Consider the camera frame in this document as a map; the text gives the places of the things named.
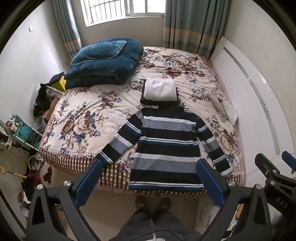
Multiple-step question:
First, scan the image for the black clothes heap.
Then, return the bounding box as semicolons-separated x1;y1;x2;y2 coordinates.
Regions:
33;83;53;118

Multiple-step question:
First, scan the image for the dark folded garment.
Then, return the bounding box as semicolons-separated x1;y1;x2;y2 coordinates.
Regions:
140;80;184;108

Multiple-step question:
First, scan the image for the striped blue knit sweater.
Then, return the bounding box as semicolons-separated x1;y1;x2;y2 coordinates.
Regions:
98;105;233;192

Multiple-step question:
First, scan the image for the dark blue plush comforter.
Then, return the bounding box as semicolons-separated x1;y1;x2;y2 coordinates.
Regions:
64;38;144;91

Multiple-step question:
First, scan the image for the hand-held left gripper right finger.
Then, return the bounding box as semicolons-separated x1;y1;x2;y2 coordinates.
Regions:
196;159;273;241

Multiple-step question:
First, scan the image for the person's left shoe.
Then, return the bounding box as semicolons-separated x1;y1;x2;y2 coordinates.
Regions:
134;195;151;215

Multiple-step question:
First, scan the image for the dark cap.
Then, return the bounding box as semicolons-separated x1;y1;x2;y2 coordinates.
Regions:
48;72;65;85

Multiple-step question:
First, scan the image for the beige crumpled garment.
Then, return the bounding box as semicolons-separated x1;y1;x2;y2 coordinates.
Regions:
207;89;228;122

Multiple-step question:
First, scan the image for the teal storage rack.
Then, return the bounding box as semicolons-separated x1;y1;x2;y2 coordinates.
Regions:
5;113;43;153

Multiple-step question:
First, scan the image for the person's right shoe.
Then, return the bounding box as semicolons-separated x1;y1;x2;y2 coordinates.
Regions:
154;197;172;215

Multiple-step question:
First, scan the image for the small red cloth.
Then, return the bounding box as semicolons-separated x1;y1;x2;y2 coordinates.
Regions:
43;166;54;184

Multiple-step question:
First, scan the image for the wide grey-green curtain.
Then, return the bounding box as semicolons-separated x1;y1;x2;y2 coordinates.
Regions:
162;0;228;60

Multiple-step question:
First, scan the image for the thin floor cable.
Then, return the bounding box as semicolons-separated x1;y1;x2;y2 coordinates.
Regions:
201;203;218;227

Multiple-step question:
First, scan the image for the white plastic container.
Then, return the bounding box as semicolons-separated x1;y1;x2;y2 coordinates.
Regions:
45;85;64;100

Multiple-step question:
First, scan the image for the dark blue plush pillow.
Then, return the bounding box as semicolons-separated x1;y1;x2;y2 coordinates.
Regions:
69;40;127;67

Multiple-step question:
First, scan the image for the person's left leg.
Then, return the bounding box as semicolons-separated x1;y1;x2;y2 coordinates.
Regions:
111;210;154;241

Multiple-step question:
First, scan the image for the white folded garment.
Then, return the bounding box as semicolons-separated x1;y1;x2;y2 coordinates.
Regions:
143;77;177;102

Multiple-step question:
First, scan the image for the dark red cloth heap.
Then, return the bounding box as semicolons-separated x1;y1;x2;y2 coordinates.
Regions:
21;169;44;202

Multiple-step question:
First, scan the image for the grey plastic bin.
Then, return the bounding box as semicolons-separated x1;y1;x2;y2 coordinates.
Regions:
32;116;48;133

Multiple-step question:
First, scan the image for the yellow box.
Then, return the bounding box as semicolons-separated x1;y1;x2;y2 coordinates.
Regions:
51;75;67;92

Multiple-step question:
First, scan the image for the person's shoe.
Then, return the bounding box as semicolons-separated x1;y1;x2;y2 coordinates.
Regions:
154;197;172;215
134;195;151;215

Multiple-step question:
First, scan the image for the golden wooden stick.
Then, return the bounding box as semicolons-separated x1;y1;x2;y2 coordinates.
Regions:
0;165;27;179

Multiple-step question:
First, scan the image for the white crumpled cloth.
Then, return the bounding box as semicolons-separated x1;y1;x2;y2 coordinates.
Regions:
222;100;239;125

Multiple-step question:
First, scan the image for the white glossy headboard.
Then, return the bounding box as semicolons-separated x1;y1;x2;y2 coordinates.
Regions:
209;35;296;186

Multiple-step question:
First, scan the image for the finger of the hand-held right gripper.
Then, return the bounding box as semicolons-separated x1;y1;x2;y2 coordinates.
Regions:
254;153;288;186
281;150;296;174

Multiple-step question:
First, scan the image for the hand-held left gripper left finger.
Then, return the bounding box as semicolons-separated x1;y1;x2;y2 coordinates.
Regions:
26;159;104;241

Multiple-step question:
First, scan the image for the brown cardboard box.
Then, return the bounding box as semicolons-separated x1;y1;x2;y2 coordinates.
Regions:
43;98;60;122

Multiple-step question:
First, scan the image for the narrow grey-green curtain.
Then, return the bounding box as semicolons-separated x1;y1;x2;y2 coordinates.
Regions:
52;0;83;55

